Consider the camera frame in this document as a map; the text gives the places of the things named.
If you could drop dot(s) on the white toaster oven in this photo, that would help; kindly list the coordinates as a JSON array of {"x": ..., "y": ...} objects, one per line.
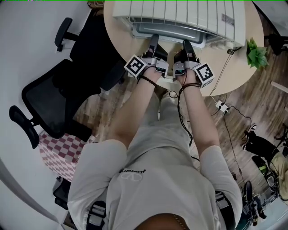
[{"x": 121, "y": 10}]

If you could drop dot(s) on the black bag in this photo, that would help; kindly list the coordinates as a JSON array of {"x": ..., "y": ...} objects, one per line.
[{"x": 61, "y": 193}]

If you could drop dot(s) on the black swivel chair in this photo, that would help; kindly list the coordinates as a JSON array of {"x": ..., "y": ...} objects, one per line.
[{"x": 282, "y": 139}]

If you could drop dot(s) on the person's right forearm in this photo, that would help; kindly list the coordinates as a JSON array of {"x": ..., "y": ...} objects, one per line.
[{"x": 200, "y": 121}]

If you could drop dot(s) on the person's chin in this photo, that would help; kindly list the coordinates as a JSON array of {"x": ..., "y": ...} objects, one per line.
[{"x": 162, "y": 222}]

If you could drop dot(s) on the white power strip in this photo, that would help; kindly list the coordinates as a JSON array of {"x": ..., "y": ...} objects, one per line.
[{"x": 222, "y": 106}]

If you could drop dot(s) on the pink checkered box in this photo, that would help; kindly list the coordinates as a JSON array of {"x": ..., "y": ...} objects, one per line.
[{"x": 60, "y": 152}]

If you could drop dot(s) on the light grey trousers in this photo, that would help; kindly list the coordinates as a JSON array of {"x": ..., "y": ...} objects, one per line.
[{"x": 167, "y": 107}]

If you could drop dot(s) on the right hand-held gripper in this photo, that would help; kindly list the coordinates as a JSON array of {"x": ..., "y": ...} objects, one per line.
[{"x": 204, "y": 75}]

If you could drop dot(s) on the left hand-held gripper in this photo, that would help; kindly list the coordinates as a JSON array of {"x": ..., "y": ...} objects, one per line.
[{"x": 135, "y": 67}]

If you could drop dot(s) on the green plant in white pot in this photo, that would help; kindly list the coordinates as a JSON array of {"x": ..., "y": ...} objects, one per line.
[{"x": 256, "y": 56}]

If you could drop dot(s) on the white t-shirt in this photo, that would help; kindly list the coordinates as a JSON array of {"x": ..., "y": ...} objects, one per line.
[{"x": 162, "y": 191}]

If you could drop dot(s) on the person's left forearm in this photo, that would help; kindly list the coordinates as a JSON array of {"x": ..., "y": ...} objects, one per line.
[{"x": 132, "y": 116}]

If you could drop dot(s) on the black equipment rig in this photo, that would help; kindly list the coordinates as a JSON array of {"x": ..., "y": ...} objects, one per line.
[{"x": 254, "y": 202}]

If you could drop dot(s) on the black mesh office chair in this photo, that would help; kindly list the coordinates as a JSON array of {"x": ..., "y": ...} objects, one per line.
[{"x": 51, "y": 98}]

